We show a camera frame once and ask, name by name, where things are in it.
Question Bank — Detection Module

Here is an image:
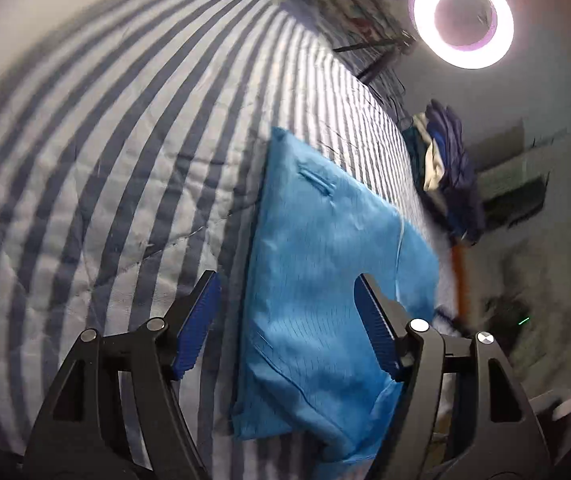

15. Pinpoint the light blue jacket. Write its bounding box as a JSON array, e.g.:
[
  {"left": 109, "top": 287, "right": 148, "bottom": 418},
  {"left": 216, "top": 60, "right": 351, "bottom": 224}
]
[{"left": 230, "top": 126, "right": 441, "bottom": 466}]

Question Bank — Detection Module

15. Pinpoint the striped bed blanket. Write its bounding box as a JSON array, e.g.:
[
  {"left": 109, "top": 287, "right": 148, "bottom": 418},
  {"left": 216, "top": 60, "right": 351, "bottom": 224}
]
[{"left": 0, "top": 0, "right": 461, "bottom": 480}]

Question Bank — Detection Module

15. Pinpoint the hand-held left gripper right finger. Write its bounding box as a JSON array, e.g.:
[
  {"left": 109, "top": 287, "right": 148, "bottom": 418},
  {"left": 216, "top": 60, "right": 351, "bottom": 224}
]
[{"left": 353, "top": 273, "right": 551, "bottom": 480}]

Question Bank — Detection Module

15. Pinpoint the blue folded garment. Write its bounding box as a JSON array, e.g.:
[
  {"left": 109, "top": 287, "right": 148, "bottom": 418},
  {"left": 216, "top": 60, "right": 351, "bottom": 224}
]
[{"left": 426, "top": 127, "right": 469, "bottom": 241}]

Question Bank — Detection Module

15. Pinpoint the ring light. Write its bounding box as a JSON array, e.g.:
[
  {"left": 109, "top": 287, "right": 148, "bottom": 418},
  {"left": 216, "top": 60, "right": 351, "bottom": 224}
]
[{"left": 409, "top": 0, "right": 515, "bottom": 70}]

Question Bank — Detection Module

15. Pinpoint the white striped towel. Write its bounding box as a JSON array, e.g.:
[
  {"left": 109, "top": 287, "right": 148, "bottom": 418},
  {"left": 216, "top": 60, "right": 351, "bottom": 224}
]
[{"left": 478, "top": 157, "right": 541, "bottom": 201}]

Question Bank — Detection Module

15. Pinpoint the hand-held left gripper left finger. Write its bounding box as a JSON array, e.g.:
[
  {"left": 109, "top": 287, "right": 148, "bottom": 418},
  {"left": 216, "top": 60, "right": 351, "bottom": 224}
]
[{"left": 23, "top": 270, "right": 222, "bottom": 480}]

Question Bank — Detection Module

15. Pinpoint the black tripod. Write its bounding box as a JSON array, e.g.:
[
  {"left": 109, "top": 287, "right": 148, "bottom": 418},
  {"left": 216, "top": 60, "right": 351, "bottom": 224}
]
[{"left": 333, "top": 30, "right": 419, "bottom": 86}]

